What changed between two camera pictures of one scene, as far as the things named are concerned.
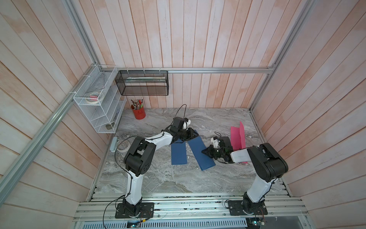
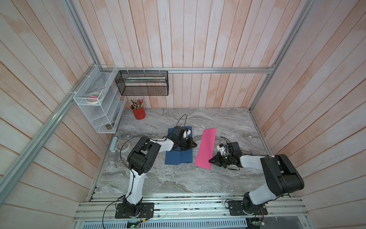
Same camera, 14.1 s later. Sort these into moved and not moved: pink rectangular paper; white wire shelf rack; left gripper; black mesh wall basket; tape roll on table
Moved: pink rectangular paper; left gripper
Not moved: black mesh wall basket; tape roll on table; white wire shelf rack
